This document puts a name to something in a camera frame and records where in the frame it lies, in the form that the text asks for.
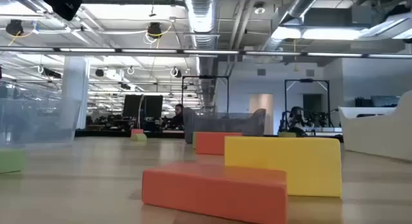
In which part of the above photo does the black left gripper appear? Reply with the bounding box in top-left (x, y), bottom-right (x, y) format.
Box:
top-left (24, 0), bottom-right (83, 21)

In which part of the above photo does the green rectangular block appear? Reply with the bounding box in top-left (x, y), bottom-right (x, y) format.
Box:
top-left (0, 149), bottom-right (27, 174)

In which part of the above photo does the red arch block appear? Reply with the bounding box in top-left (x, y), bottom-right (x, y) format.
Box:
top-left (195, 131), bottom-right (243, 156)

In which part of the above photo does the red rectangular block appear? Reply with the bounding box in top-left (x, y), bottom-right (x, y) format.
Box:
top-left (141, 162), bottom-right (290, 224)

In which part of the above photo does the yellow arch block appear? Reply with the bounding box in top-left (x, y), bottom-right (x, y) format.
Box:
top-left (224, 136), bottom-right (343, 198)

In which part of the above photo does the white column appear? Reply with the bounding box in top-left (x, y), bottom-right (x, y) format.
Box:
top-left (61, 55), bottom-right (90, 138)

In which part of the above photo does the long ceiling light strip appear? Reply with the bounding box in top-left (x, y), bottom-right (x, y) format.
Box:
top-left (0, 46), bottom-right (412, 59)

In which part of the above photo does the black monitor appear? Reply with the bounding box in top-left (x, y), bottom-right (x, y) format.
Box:
top-left (122, 94), bottom-right (143, 119)
top-left (144, 95), bottom-right (164, 119)

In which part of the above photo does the clear plastic bin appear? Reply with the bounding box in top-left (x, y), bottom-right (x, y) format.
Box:
top-left (0, 84), bottom-right (82, 153)

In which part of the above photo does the person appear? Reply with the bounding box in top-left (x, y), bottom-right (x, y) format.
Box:
top-left (162, 103), bottom-right (185, 131)
top-left (287, 106), bottom-right (315, 137)

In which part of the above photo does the grey translucent bin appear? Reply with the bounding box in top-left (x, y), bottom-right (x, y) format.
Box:
top-left (183, 107), bottom-right (267, 144)

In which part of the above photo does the white plastic bin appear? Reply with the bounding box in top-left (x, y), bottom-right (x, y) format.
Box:
top-left (337, 90), bottom-right (412, 163)

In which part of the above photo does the black ceiling cable reel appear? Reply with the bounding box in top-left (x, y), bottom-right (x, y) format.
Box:
top-left (147, 21), bottom-right (163, 39)
top-left (5, 19), bottom-right (24, 37)

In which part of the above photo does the black aluminium rig frame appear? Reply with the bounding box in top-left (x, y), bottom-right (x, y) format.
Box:
top-left (74, 129), bottom-right (344, 144)

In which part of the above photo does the silver ribbed ventilation duct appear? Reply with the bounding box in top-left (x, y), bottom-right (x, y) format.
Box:
top-left (183, 0), bottom-right (223, 109)

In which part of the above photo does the black background station frame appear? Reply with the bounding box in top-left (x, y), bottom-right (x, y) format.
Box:
top-left (284, 78), bottom-right (331, 128)
top-left (181, 75), bottom-right (230, 115)

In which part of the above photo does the silver smooth ventilation duct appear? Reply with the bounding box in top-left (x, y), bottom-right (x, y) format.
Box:
top-left (257, 0), bottom-right (324, 53)

